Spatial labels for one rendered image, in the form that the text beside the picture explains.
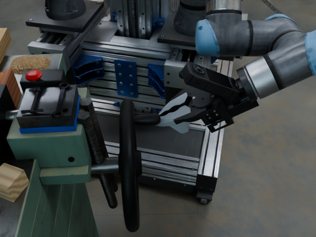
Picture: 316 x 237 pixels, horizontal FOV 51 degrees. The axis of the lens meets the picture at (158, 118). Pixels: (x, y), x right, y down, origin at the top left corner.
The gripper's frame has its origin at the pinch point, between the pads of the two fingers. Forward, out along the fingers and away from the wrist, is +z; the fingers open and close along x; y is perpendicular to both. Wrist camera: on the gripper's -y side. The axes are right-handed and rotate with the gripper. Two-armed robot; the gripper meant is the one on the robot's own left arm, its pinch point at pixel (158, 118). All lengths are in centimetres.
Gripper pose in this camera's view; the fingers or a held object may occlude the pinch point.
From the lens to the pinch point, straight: 70.0
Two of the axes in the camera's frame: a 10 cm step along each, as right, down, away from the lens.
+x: -0.8, -7.0, 7.1
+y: 5.1, 5.9, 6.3
